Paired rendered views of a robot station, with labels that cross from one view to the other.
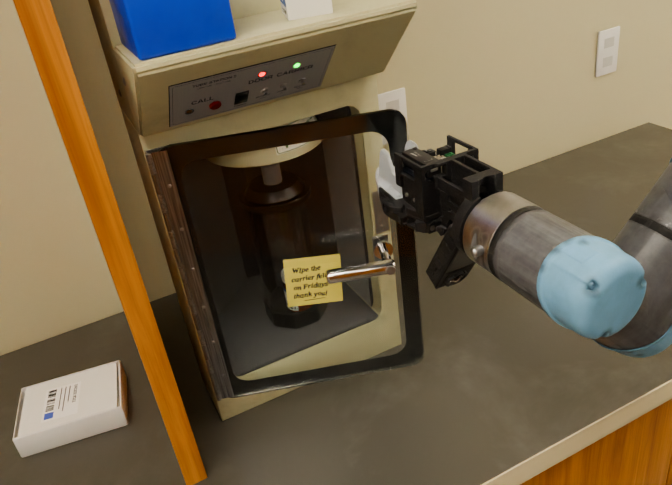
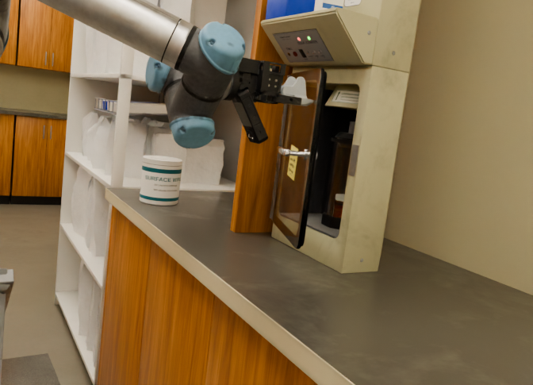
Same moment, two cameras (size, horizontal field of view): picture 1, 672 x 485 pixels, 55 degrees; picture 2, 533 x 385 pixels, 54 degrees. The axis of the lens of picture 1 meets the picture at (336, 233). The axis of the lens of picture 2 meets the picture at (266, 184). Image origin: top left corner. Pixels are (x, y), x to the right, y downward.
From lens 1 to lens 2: 1.35 m
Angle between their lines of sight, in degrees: 79
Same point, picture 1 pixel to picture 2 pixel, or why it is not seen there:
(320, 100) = (346, 75)
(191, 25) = (277, 9)
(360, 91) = (362, 77)
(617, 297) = (150, 67)
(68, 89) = (257, 28)
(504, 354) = (331, 296)
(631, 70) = not seen: outside the picture
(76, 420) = not seen: hidden behind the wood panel
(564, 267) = not seen: hidden behind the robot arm
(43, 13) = (260, 1)
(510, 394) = (286, 290)
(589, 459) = (268, 375)
